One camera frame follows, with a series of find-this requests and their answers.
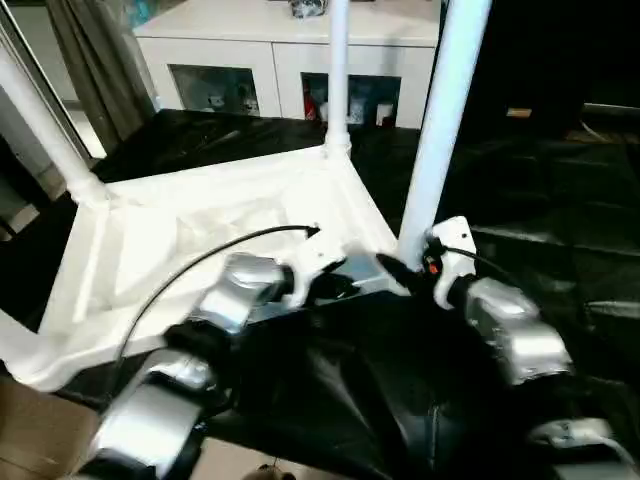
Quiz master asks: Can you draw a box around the dark robot body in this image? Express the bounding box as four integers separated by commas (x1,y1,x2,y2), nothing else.
254,462,296,480

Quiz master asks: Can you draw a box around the white glass-door cabinet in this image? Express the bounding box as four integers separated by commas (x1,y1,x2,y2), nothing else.
133,0,444,130

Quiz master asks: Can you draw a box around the black mat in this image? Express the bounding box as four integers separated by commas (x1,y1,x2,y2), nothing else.
0,108,640,480

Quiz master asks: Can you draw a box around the black cabinet gold label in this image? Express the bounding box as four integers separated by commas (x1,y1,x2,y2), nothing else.
424,0,586,144

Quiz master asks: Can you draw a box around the grey door frame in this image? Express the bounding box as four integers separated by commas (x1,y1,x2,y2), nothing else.
0,9,109,161

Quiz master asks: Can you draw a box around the grey curtain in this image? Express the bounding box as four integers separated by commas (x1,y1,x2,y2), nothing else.
47,0,156,146

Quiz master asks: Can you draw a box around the white plastic table top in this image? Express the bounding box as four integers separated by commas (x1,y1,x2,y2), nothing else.
0,142,416,394

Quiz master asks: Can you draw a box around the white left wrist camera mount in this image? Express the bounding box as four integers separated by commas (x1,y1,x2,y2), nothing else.
287,227,349,306

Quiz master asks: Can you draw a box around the dark grey bundle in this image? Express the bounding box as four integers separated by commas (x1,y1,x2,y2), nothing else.
289,0,329,19

